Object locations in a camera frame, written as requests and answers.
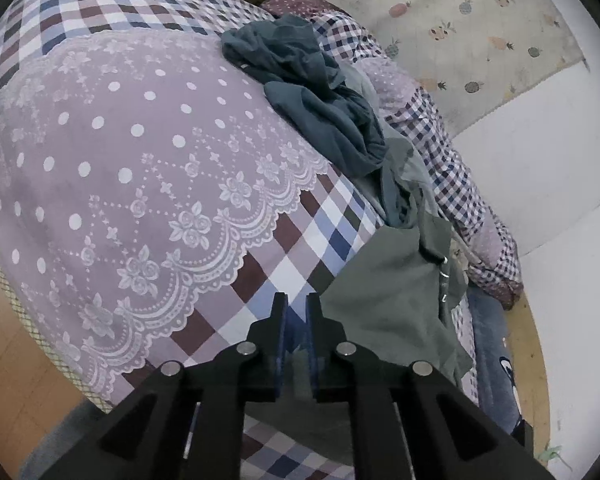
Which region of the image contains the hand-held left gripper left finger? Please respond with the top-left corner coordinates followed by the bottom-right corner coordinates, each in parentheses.
top-left (65, 292), bottom-right (288, 480)

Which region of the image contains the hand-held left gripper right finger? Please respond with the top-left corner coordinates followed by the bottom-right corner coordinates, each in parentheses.
top-left (306, 292), bottom-right (556, 480)

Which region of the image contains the olive green t-shirt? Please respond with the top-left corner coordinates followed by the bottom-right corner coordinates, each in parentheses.
top-left (245, 210), bottom-right (475, 453)

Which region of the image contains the blue plush pillow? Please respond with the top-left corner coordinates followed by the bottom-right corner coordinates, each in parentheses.
top-left (467, 284), bottom-right (524, 427)

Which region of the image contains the light grey garment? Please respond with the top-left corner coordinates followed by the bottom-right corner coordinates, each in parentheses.
top-left (337, 57), bottom-right (433, 228)

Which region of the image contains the wooden bed headboard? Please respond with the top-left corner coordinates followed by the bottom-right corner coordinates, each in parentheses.
top-left (504, 290), bottom-right (552, 461)

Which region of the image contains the checked dotted quilt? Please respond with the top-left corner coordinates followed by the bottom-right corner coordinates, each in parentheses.
top-left (260, 0), bottom-right (525, 309)

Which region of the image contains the teal blue garment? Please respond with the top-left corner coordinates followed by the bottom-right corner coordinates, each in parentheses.
top-left (221, 13), bottom-right (387, 179)

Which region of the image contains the checked bedsheet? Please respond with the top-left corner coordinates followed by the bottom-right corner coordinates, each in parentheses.
top-left (0, 0), bottom-right (481, 480)

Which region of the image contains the pineapple print wall cloth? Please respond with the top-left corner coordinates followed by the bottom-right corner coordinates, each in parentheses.
top-left (325, 0), bottom-right (589, 126)

